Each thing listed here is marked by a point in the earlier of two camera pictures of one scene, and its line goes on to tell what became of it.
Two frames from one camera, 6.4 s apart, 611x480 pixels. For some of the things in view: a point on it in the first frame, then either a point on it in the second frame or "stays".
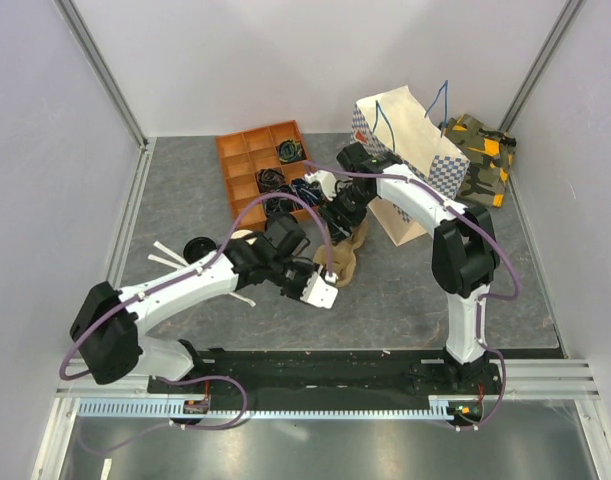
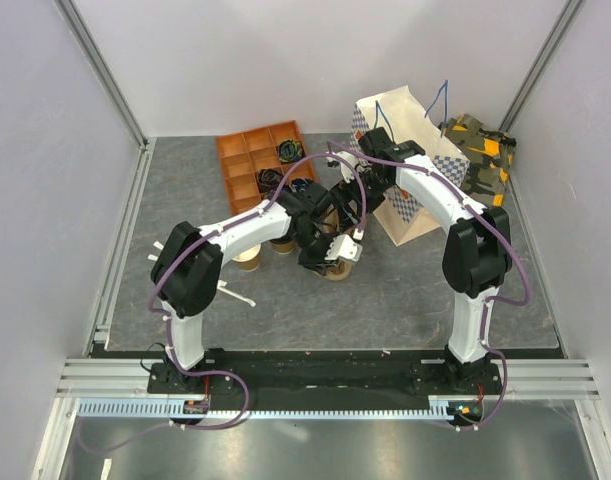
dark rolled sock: x=269 y=178 stays
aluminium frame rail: x=557 y=379 stays
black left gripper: x=296 y=295 → x=318 y=263
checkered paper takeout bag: x=398 y=127 stays
